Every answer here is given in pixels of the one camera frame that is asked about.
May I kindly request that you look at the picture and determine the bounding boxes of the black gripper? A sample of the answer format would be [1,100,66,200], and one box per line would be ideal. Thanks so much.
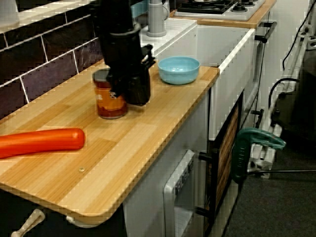
[100,26,156,107]

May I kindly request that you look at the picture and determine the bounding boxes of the brown beans can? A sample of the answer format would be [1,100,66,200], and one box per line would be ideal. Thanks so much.
[92,70,128,120]

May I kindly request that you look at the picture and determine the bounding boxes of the orange toy sausage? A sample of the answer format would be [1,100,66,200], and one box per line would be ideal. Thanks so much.
[0,127,86,159]

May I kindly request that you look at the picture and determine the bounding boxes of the light blue bowl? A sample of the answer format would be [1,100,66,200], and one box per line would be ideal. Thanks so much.
[158,56,200,85]

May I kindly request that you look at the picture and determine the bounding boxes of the grey toy faucet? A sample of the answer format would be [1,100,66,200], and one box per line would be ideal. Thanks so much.
[147,0,171,38]

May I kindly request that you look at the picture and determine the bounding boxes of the dark tiled backsplash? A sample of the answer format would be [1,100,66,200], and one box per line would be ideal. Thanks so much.
[0,3,109,120]

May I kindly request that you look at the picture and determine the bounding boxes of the teal plastic bin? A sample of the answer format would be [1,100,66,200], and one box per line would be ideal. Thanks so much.
[130,0,150,18]

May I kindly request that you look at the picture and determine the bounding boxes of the white toy kitchen cabinet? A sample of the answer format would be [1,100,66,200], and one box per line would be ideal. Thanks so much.
[123,18,272,237]

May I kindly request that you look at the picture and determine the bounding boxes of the black burner grate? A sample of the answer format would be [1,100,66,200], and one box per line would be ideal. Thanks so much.
[177,0,239,15]

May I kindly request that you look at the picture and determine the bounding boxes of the cream shelf ledge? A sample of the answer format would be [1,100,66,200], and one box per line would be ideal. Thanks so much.
[0,0,99,34]

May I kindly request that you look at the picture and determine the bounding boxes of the grey toy dishwasher door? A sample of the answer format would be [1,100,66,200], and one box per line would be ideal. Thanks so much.
[162,149,196,237]

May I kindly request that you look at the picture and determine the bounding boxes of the wooden slat door panel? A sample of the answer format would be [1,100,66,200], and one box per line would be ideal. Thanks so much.
[216,105,242,210]

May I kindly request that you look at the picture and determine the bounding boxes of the white toy stove hob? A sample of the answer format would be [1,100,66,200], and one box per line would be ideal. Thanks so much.
[174,0,266,22]

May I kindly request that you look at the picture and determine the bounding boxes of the plain white container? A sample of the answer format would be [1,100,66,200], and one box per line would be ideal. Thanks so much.
[0,0,20,28]

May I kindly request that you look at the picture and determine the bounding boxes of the white hook lever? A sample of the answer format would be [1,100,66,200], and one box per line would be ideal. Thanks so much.
[11,208,46,237]

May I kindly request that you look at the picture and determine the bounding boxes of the black cabinet door handle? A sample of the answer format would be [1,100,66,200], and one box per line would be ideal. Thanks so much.
[195,151,220,220]

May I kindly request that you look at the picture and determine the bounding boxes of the small black cabinet handle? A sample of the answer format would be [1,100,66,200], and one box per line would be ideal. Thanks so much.
[250,108,265,129]

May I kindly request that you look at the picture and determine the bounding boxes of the white bracket under countertop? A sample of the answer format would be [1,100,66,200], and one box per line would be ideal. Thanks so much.
[66,214,109,228]

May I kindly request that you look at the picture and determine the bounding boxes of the black oven handle bar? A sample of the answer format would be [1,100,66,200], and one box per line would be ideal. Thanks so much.
[255,21,277,44]

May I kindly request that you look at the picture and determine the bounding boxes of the thick black looping cable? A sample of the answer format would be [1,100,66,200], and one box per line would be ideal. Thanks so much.
[268,78,301,114]

